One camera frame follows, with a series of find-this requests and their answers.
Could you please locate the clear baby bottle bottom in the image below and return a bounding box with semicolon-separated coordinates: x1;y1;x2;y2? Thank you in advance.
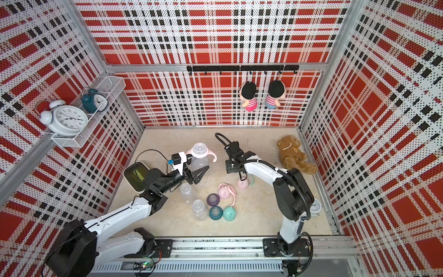
192;199;209;220

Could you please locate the doll with blue pants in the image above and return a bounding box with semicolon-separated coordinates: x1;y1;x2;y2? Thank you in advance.
265;80;287;110

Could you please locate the white wire shelf basket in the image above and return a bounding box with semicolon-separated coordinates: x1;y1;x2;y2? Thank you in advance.
51;76;126;148

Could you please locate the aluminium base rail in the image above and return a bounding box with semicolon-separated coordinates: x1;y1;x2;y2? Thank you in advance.
91;235;364;277

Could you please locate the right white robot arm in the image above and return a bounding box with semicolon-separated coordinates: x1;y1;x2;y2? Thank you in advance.
215;133;315;256

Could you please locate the clear baby bottle top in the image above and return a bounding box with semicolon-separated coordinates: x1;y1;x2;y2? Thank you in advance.
191;143;209;171

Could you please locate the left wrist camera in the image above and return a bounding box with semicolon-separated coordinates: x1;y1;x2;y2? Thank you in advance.
168;152;188;175

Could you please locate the brown teddy bear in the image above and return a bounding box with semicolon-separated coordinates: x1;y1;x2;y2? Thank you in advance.
277;135;317;175

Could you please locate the black hook rail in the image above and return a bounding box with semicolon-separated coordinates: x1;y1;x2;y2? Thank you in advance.
186;65;300;74

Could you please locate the mint green bottle cap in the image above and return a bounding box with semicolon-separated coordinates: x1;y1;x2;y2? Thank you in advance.
223;206;237;222

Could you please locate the clear baby bottle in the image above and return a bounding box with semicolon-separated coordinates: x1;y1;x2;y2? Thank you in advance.
192;199;209;220
180;183;197;204
191;143;209;171

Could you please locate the pink pig cap right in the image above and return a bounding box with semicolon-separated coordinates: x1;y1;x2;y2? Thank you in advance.
236;178;250;190

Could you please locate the doll with pink pants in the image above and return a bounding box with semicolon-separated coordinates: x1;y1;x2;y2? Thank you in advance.
239;81;257;112

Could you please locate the white green sterilizer box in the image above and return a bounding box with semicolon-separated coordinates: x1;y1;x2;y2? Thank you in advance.
123;162;149;193

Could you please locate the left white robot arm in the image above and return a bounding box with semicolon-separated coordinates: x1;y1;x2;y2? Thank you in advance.
45;166;209;277

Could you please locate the small white alarm clock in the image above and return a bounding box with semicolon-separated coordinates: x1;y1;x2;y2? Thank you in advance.
310;199;323;217

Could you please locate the pink pig cap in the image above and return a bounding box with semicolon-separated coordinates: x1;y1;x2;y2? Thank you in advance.
236;178;250;190
218;183;232;200

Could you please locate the green circuit board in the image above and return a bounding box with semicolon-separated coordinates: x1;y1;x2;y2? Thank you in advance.
121;261;155;272

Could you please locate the pink pig cap left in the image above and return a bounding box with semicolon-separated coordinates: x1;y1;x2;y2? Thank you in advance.
218;183;232;200

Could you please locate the clear baby bottle middle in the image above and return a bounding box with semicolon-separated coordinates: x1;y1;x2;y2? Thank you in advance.
180;183;197;204

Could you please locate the teal alarm clock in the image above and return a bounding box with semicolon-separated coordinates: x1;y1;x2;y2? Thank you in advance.
81;88;108;114

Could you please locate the large white alarm clock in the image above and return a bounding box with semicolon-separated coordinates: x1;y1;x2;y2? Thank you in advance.
38;99;89;137

